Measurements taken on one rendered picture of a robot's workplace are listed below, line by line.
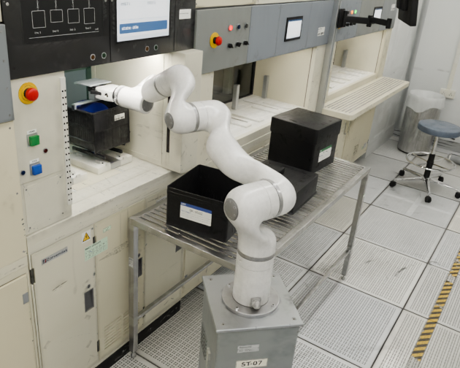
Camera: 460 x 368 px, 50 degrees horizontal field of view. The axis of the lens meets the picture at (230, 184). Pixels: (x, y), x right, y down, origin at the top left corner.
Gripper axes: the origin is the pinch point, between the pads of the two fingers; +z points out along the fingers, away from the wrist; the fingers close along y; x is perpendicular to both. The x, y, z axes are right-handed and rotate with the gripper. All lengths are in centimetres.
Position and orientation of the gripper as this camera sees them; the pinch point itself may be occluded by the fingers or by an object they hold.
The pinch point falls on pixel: (95, 87)
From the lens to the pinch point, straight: 225.4
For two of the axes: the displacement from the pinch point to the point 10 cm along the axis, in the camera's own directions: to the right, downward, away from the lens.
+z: -8.0, -3.1, 5.1
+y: 5.9, -2.9, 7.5
